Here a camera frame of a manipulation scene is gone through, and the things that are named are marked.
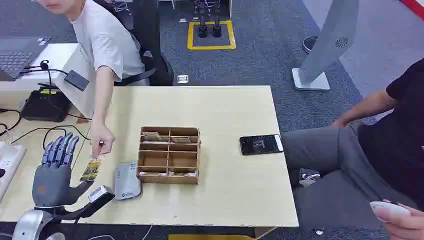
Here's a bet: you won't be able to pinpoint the pale-shirt person's hand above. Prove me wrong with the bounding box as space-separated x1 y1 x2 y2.
89 121 116 159

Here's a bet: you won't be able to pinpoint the black-shirt person's hand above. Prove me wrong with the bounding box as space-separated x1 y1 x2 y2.
375 198 424 240

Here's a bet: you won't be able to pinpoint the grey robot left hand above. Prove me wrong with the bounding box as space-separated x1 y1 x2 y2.
32 132 96 210

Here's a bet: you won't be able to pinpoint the white handheld device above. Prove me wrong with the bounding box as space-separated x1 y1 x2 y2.
369 201 412 223

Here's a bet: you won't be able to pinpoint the white power strip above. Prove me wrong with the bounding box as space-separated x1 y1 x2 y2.
0 141 28 204

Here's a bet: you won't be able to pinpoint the black power adapter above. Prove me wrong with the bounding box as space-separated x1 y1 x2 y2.
63 69 91 92

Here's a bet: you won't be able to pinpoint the black box device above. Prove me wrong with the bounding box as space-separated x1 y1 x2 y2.
20 88 72 123

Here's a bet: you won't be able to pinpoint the row of pale cards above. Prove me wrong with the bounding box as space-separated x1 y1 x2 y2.
139 170 199 177

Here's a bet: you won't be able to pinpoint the person in black shirt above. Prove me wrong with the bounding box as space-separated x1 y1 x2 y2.
280 57 424 240

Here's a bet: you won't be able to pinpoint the wooden compartment box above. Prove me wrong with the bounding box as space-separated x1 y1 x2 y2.
136 125 202 186

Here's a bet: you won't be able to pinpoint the white side desk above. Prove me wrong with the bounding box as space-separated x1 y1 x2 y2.
0 43 97 119

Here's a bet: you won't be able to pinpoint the person in pale shirt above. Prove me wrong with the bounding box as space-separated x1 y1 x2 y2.
31 0 151 159

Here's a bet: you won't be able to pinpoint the black office chair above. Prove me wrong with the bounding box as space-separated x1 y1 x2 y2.
93 0 175 87

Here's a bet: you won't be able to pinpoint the grey laptop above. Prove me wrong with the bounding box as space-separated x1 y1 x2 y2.
0 36 53 82

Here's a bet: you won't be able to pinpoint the black robot legs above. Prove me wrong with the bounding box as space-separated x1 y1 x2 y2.
193 0 223 39

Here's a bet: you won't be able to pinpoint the black smartphone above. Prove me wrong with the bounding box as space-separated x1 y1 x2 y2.
239 133 285 156

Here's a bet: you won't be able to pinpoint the white floor stand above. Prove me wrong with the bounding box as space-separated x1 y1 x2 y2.
291 0 361 92

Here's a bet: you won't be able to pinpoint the black shoe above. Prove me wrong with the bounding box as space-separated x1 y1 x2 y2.
301 35 319 55

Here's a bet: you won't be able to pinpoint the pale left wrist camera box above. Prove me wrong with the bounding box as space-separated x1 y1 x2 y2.
87 185 116 204

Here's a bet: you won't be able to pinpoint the black cable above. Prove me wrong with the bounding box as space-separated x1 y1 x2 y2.
10 124 91 151

